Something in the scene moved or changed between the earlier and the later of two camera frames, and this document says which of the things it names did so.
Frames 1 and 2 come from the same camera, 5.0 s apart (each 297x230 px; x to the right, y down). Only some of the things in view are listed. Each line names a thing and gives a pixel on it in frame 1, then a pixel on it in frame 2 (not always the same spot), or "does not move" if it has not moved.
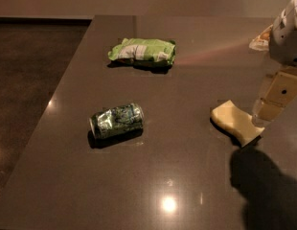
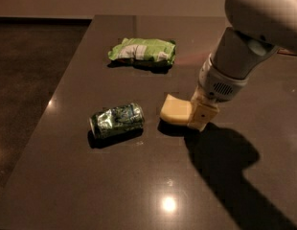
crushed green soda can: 117,120 does not move
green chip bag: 155,50 does not move
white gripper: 287,37 -> 216,81
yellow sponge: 231,119 -> 175,110
